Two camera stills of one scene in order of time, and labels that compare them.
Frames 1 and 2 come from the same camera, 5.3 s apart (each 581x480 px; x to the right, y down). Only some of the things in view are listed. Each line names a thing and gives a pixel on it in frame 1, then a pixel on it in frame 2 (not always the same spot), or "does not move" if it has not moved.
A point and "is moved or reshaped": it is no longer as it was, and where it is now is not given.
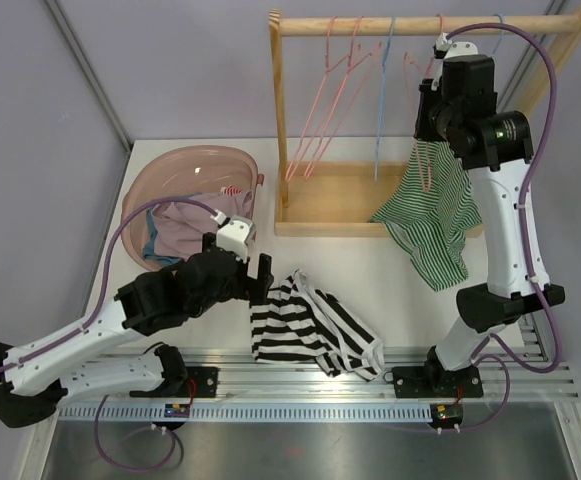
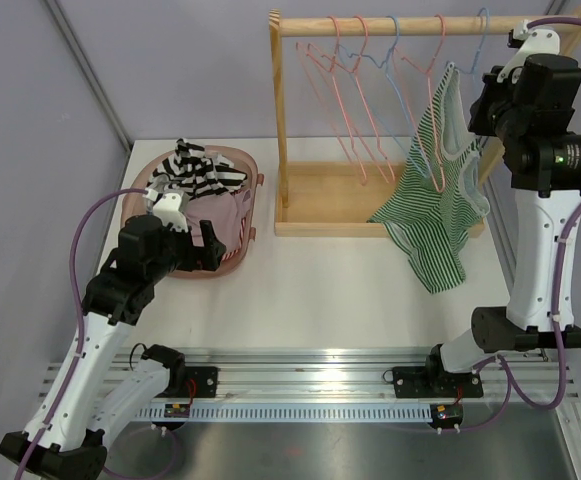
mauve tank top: [180, 227] does not move
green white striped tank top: [433, 213] does not move
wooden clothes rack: [339, 199] does not move
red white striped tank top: [230, 190] is moved or reshaped
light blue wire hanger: [380, 95] is moved or reshaped
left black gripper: [257, 289] -> [198, 258]
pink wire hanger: [351, 70] -> [392, 177]
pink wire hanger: [329, 67] -> [297, 45]
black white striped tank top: [300, 322] -> [190, 170]
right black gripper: [427, 98] -> [478, 123]
